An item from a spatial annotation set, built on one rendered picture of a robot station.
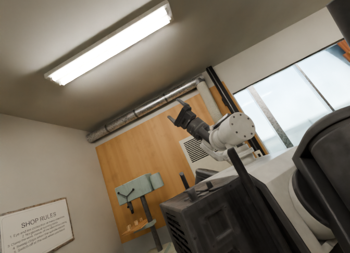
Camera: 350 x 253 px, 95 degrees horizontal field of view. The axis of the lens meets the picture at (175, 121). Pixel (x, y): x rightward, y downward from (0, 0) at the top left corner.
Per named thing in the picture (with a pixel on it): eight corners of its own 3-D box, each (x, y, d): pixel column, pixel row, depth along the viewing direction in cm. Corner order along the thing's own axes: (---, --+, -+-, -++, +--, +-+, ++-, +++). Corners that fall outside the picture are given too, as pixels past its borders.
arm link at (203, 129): (209, 121, 79) (228, 135, 74) (195, 137, 80) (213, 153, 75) (204, 115, 68) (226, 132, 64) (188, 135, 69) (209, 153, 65)
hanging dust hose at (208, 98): (241, 174, 216) (195, 89, 257) (253, 168, 213) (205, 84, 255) (243, 175, 199) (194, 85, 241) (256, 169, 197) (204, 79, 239)
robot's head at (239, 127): (245, 153, 33) (223, 116, 35) (220, 162, 42) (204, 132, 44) (266, 142, 35) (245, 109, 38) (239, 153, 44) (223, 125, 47)
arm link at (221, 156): (210, 129, 75) (233, 148, 75) (198, 144, 76) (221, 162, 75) (212, 131, 69) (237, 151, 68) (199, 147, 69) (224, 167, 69)
